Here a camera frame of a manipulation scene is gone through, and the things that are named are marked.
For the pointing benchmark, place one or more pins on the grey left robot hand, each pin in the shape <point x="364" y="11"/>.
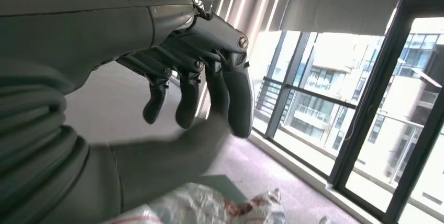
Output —
<point x="86" y="24"/>

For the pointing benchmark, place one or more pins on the crumpled grey poly bag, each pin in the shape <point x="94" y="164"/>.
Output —
<point x="194" y="205"/>

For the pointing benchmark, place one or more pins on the dark balcony railing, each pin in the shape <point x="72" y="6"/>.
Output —
<point x="312" y="94"/>

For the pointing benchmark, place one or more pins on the grey roller blind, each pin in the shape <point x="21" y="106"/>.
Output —
<point x="343" y="0"/>

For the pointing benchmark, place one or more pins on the dark window frame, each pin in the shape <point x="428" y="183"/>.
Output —
<point x="378" y="76"/>

